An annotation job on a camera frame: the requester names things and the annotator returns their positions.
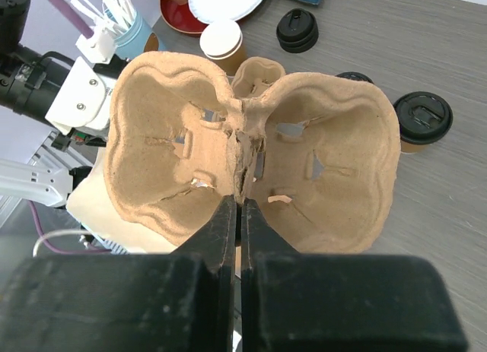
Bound black coffee lid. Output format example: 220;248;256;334
393;91;454;145
336;71;374;84

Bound brown paper bag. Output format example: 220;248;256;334
67;148;176;254

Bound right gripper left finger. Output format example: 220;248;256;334
1;196;237;351

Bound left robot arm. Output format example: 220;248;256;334
1;0;75;125

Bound stack of black lids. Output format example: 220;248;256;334
276;8;319;54

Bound red round tray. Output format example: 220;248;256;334
159;0;244;37

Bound brown pulp cup carrier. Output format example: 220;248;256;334
231;57;286;98

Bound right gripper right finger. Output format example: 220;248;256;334
240;200;468;351

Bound brown paper cup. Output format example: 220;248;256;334
399;131;431;155

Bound stacked brown paper cups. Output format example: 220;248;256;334
199;20;247;76

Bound light blue holder cup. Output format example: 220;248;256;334
114;13;167;59

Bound white paper plate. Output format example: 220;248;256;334
188;0;263;24

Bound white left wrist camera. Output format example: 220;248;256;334
44;24;130;136

